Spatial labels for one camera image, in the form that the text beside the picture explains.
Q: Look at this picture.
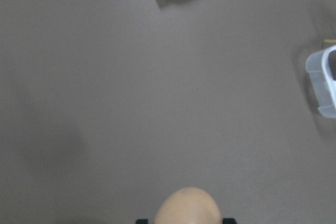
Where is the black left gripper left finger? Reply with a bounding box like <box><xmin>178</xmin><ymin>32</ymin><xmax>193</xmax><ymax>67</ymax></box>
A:
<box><xmin>135</xmin><ymin>219</ymin><xmax>149</xmax><ymax>224</ymax></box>

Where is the brown egg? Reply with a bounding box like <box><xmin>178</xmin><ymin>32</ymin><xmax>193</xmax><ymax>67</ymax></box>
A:
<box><xmin>153</xmin><ymin>187</ymin><xmax>223</xmax><ymax>224</ymax></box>

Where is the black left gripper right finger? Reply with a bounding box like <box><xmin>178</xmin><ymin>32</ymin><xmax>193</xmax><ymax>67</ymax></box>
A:
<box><xmin>222</xmin><ymin>218</ymin><xmax>235</xmax><ymax>224</ymax></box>

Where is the clear plastic egg box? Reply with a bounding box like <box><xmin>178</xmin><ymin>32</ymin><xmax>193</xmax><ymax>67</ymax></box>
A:
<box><xmin>305</xmin><ymin>39</ymin><xmax>335</xmax><ymax>119</ymax></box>

